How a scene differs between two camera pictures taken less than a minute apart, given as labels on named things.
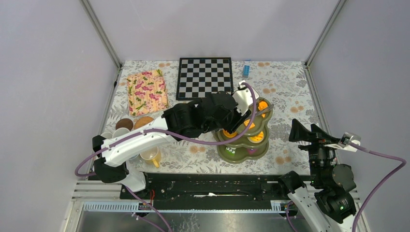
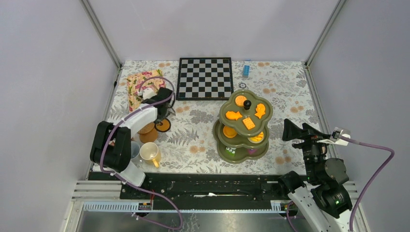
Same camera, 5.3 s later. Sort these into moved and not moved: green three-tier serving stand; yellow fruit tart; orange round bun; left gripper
Moved: left gripper
Not moved: orange round bun; yellow fruit tart; green three-tier serving stand
